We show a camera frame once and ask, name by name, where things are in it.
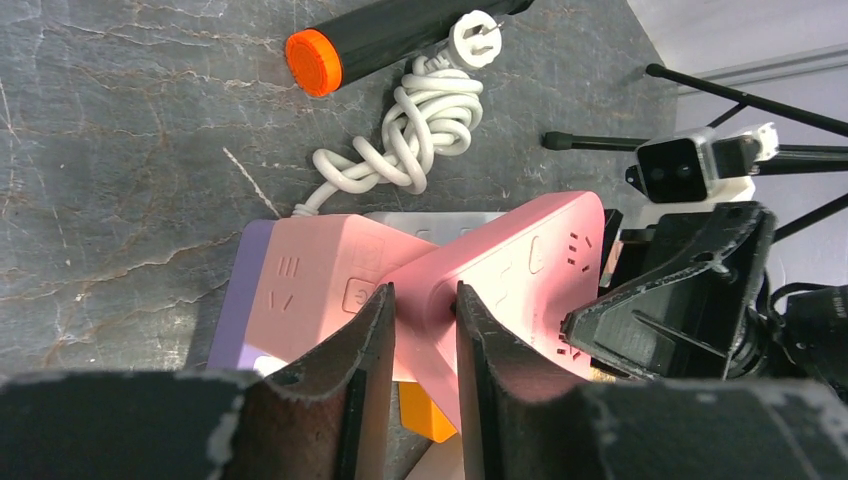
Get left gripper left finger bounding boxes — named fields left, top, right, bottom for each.
left=1, top=284, right=395, bottom=479

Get purple power strip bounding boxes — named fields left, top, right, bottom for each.
left=206, top=220, right=287, bottom=375

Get pink triangular socket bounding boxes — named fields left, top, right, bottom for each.
left=383, top=191, right=605, bottom=428

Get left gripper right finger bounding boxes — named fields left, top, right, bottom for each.
left=455, top=284, right=847, bottom=479

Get tan cube socket adapter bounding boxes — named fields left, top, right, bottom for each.
left=406, top=434, right=465, bottom=480

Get white coiled cord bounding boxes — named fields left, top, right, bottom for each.
left=290, top=9, right=505, bottom=219

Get white multicolour power strip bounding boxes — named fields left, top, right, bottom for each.
left=366, top=211, right=504, bottom=246

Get black music stand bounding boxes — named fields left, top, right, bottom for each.
left=541, top=62, right=848, bottom=243

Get black microphone orange end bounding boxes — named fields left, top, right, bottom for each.
left=284, top=0, right=532, bottom=97

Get pink cube socket adapter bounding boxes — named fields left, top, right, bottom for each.
left=245, top=214, right=436, bottom=375

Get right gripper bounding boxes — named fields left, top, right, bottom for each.
left=561, top=201, right=847, bottom=396

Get orange power strip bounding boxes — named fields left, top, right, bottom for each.
left=397, top=382, right=458, bottom=443

